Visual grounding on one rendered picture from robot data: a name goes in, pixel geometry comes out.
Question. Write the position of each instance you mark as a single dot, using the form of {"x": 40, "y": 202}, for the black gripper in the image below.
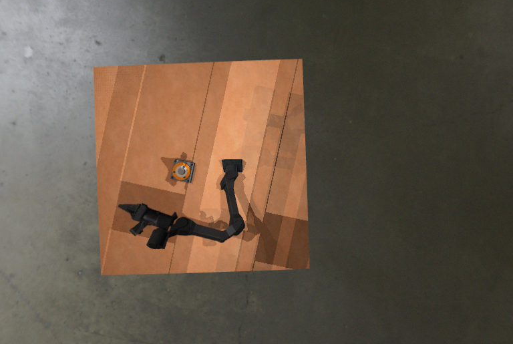
{"x": 139, "y": 212}

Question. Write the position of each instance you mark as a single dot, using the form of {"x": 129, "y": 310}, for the orange round plate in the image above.
{"x": 180, "y": 165}

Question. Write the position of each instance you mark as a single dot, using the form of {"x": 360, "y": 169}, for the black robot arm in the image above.
{"x": 185, "y": 226}

